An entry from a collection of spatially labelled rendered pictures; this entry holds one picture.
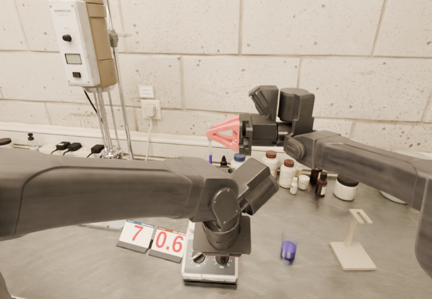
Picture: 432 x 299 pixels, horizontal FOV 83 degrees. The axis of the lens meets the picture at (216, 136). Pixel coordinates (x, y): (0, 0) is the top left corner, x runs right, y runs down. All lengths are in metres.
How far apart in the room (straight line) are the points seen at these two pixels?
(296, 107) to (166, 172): 0.33
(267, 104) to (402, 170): 0.26
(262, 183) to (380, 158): 0.17
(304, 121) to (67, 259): 0.67
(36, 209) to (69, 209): 0.02
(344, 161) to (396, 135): 0.70
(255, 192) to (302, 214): 0.49
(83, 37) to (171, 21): 0.39
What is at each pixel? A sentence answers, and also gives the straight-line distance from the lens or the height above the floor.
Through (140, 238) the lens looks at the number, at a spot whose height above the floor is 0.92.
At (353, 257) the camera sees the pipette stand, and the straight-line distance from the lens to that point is 0.77.
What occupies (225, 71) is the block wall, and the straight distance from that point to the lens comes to 0.96.
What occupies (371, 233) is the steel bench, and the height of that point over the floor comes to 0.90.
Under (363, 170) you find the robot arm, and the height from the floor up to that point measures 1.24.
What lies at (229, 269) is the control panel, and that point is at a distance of 0.63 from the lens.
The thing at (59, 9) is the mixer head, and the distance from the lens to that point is 0.73.
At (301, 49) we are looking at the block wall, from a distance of 0.95.
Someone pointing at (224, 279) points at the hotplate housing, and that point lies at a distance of 0.64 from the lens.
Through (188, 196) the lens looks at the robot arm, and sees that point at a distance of 0.27.
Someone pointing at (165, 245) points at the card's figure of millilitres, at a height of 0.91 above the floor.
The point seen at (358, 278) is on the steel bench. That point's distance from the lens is 0.75.
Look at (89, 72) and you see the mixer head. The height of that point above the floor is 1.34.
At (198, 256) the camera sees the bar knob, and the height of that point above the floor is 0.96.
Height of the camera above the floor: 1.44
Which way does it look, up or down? 24 degrees down
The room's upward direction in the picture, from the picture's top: straight up
